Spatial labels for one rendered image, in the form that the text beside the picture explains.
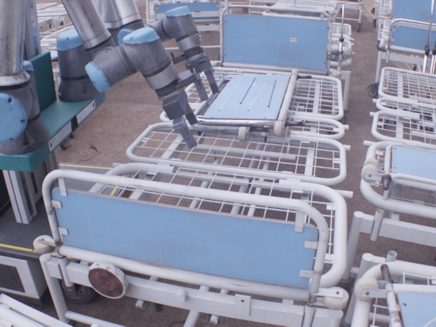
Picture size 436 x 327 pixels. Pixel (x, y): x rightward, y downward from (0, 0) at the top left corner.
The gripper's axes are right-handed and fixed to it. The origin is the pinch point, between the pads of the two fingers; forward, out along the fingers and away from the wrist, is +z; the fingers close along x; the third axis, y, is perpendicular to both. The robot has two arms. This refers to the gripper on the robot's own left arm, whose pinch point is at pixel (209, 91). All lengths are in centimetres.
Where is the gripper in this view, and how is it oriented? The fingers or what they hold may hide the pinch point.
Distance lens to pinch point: 161.7
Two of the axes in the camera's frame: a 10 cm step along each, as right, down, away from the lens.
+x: 3.2, -3.4, 8.8
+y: 8.8, -2.5, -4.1
